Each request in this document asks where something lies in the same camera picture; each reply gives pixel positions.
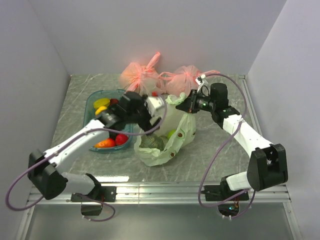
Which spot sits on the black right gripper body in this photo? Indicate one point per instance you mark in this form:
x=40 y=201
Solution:
x=198 y=102

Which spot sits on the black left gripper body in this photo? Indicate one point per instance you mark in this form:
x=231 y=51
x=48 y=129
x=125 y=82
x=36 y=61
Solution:
x=142 y=116

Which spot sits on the light green plastic bag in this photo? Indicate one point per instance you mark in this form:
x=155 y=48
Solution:
x=177 y=131

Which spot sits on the green fake lime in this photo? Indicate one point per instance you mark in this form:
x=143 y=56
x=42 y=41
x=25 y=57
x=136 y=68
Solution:
x=170 y=134

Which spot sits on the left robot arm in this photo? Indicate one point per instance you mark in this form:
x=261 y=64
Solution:
x=49 y=169

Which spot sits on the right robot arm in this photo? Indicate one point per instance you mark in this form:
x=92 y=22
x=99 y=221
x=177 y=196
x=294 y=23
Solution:
x=267 y=161

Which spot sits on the right pink tied bag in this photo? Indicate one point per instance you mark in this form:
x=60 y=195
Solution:
x=183 y=79

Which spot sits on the pink tied bag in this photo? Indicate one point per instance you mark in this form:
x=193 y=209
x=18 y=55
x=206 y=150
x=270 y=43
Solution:
x=183 y=79
x=142 y=79

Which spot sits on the dark red fake fig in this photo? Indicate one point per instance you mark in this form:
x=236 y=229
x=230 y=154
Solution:
x=114 y=101

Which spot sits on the left pink tied bag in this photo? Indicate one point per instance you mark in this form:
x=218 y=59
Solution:
x=142 y=79

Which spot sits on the yellow fake starfruit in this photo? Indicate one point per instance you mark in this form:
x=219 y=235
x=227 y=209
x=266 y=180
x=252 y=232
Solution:
x=101 y=102

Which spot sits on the orange fake mango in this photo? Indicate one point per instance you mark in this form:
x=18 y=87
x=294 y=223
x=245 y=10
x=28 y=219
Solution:
x=107 y=143

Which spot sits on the teal plastic basket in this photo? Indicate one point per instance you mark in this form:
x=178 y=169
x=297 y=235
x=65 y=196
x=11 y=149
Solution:
x=92 y=104

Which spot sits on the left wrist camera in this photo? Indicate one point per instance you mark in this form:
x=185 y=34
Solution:
x=154 y=105

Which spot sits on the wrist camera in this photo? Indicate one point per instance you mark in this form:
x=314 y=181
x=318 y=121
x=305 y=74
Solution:
x=154 y=105
x=202 y=82

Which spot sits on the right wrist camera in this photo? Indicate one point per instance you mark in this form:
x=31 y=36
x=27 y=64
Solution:
x=202 y=82

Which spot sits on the aluminium mounting rail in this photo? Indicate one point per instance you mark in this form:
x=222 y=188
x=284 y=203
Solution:
x=163 y=211

